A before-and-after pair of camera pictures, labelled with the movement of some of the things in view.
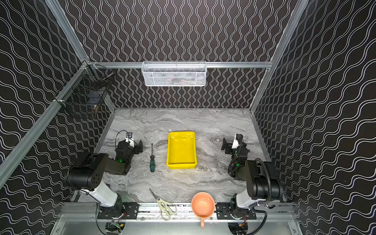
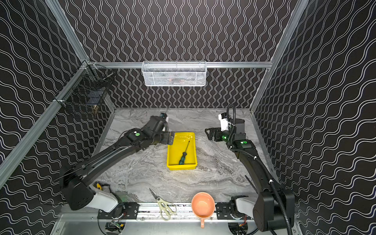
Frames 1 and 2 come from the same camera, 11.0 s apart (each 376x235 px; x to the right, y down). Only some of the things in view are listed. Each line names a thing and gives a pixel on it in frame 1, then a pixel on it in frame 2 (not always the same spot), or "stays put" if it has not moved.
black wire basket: (86, 88) stays put
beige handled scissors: (165, 207) stays put
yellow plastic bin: (181, 150) stays put
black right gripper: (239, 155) to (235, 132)
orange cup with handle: (203, 206) stays put
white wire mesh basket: (174, 73) stays put
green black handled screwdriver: (152, 164) to (182, 160)
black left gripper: (136, 147) to (169, 138)
